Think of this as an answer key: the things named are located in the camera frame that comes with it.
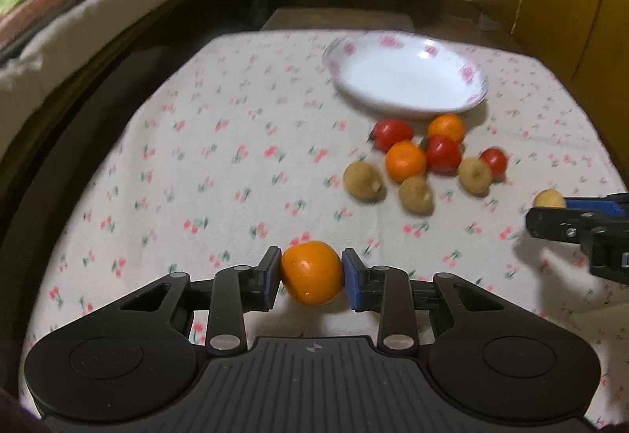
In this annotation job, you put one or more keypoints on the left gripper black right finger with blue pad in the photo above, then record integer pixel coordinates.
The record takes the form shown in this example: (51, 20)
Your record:
(397, 298)

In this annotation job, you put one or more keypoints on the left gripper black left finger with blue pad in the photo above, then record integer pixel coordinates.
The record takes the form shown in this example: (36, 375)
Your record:
(169, 304)

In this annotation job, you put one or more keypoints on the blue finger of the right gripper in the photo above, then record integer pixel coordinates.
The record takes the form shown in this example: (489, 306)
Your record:
(613, 205)

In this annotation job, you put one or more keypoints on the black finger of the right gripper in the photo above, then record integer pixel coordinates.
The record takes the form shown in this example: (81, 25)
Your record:
(551, 223)

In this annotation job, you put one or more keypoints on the tan longan fruit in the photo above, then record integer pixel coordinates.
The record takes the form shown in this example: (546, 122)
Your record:
(475, 176)
(416, 196)
(364, 182)
(550, 198)

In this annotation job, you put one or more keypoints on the orange tangerine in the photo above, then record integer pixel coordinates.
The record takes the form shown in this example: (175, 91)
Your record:
(405, 159)
(312, 273)
(449, 125)

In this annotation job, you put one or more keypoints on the red cherry tomato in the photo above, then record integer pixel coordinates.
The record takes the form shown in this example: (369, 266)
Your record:
(443, 154)
(497, 161)
(387, 132)

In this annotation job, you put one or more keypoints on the cherry print tablecloth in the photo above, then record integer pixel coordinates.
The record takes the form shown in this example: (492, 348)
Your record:
(244, 148)

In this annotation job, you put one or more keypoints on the white floral plate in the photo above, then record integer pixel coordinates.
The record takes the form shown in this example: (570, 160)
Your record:
(405, 74)

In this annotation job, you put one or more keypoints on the beige mattress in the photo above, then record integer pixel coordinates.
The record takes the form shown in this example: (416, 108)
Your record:
(56, 49)

